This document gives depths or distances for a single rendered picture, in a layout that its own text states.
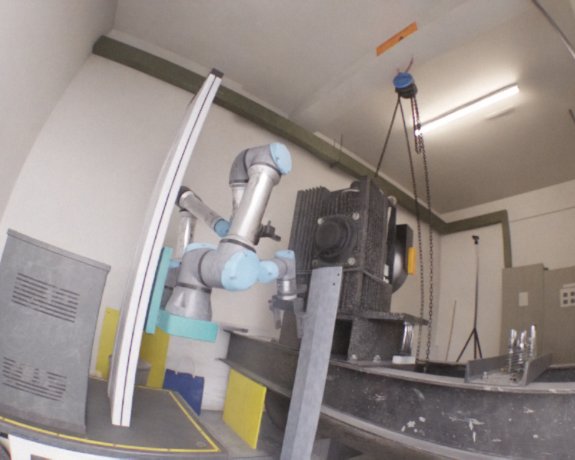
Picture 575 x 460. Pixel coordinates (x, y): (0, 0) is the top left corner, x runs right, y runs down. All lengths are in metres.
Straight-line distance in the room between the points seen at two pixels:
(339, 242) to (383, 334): 0.51
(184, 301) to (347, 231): 0.88
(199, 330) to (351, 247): 0.86
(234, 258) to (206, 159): 1.73
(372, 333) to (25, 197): 2.32
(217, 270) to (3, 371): 0.72
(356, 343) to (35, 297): 1.21
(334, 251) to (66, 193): 1.82
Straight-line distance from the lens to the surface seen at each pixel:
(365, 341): 1.38
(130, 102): 2.56
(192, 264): 0.89
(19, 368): 0.95
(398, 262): 1.82
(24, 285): 0.90
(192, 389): 2.12
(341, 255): 1.43
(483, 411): 1.03
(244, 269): 0.80
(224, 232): 1.27
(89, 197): 2.22
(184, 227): 1.57
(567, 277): 4.09
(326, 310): 1.21
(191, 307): 0.87
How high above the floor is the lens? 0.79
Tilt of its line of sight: 18 degrees up
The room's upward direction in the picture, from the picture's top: 10 degrees clockwise
